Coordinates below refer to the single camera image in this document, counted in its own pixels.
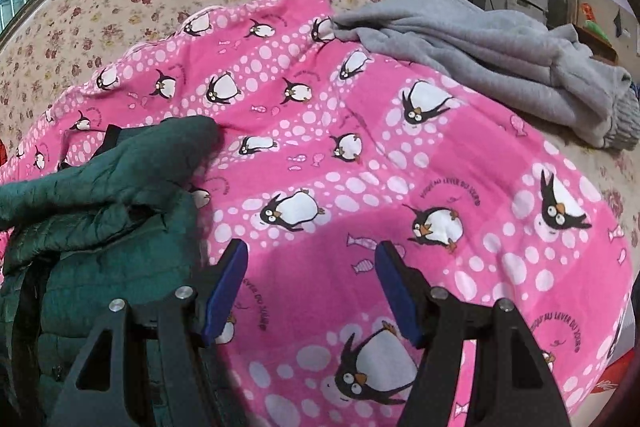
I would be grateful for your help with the grey sweatshirt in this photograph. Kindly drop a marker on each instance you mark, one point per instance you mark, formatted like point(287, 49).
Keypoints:
point(495, 57)

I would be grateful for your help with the red cloth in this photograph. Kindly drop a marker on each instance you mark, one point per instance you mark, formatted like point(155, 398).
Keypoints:
point(3, 154)

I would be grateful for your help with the pink penguin printed blanket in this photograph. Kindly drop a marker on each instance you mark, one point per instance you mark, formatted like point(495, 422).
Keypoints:
point(380, 167)

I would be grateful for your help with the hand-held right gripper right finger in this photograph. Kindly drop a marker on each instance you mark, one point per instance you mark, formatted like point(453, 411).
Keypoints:
point(400, 292)

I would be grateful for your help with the green puffer jacket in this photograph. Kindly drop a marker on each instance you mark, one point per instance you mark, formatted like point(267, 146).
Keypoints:
point(105, 227)

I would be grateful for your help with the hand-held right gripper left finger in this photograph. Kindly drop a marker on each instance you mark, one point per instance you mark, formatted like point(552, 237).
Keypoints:
point(226, 292)

